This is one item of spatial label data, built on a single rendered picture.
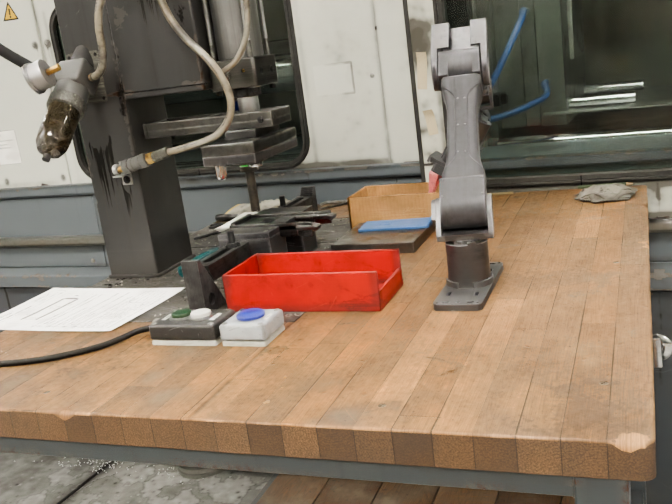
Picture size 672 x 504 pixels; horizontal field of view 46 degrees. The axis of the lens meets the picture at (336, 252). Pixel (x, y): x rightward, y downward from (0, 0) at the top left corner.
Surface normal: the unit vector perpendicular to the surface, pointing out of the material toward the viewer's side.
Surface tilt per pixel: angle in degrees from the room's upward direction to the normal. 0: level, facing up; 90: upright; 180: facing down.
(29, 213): 90
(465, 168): 47
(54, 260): 90
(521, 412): 0
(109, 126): 90
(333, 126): 90
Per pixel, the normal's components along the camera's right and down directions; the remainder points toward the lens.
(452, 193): -0.25, -0.46
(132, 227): -0.34, 0.28
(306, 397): -0.13, -0.96
